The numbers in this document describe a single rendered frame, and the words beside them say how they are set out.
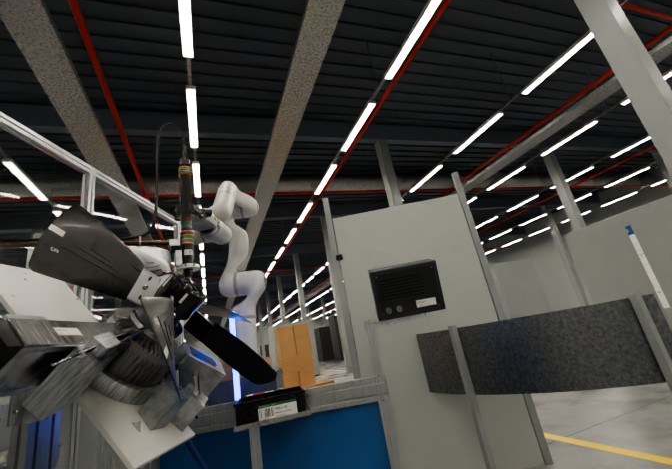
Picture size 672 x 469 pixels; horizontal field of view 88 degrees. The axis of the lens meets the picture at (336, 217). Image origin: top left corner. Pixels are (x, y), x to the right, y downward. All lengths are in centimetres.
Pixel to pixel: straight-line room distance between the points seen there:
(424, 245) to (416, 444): 143
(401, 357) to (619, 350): 133
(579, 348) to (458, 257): 108
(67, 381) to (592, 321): 221
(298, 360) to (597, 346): 771
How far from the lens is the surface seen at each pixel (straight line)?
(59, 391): 89
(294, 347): 929
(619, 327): 236
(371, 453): 146
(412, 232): 298
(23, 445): 122
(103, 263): 102
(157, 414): 106
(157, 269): 122
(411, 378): 287
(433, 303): 141
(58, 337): 89
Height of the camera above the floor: 100
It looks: 19 degrees up
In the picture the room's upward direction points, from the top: 11 degrees counter-clockwise
